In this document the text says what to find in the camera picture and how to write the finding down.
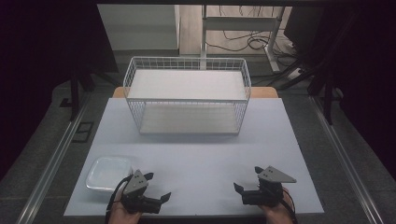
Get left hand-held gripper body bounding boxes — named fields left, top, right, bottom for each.
left=120, top=169, right=163, bottom=215

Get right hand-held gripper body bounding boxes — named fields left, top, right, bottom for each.
left=241, top=165, right=298, bottom=208

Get white square plastic dish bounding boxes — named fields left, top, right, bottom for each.
left=85, top=156, right=134, bottom=192

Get white wire shelf rack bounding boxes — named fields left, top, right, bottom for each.
left=122, top=56, right=252, bottom=136

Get person's right hand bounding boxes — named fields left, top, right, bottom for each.
left=259, top=188, right=295, bottom=224

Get person's left hand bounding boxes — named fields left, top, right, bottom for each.
left=106, top=201, right=145, bottom=224

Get white table mat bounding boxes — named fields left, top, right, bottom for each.
left=63, top=97, right=325, bottom=217

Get black stand legs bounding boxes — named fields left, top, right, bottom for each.
left=278, top=60, right=336, bottom=126
left=68, top=69, right=120, bottom=123

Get white power strip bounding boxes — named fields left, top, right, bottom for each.
left=286, top=67, right=304, bottom=81

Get white cabinet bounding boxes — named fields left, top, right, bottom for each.
left=96, top=4, right=182, bottom=52

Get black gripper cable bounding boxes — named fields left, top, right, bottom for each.
left=105, top=175, right=134, bottom=224
left=279, top=187, right=299, bottom=224

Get aluminium rail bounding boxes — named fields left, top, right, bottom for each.
left=308, top=95, right=385, bottom=224
left=14, top=92, right=92, bottom=224

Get black floor cables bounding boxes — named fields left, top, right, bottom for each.
left=205, top=5, right=301, bottom=68

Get white metal desk frame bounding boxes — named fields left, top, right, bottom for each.
left=200, top=4, right=287, bottom=73

